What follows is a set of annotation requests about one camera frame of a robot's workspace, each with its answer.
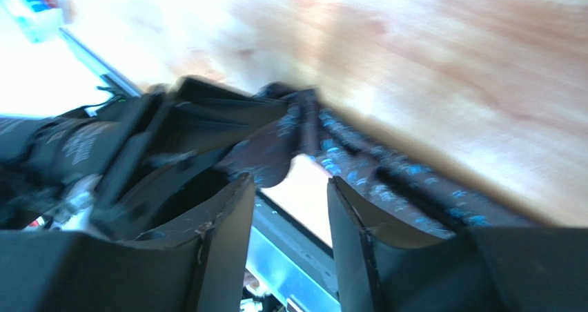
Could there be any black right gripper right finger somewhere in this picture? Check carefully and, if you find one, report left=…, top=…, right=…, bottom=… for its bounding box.
left=327, top=177, right=587, bottom=311

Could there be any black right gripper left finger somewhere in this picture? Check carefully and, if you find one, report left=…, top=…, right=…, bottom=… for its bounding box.
left=1, top=174, right=255, bottom=311

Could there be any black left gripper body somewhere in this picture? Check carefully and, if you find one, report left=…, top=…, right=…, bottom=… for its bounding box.
left=1, top=96, right=152, bottom=229

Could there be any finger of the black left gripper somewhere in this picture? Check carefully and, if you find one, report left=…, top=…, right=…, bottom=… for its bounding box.
left=90, top=77, right=288, bottom=238

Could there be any dark floral necktie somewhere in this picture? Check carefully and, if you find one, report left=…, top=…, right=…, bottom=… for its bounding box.
left=218, top=83, right=533, bottom=238

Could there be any blue snack box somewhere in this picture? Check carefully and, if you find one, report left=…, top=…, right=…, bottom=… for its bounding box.
left=1, top=0, right=73, bottom=43

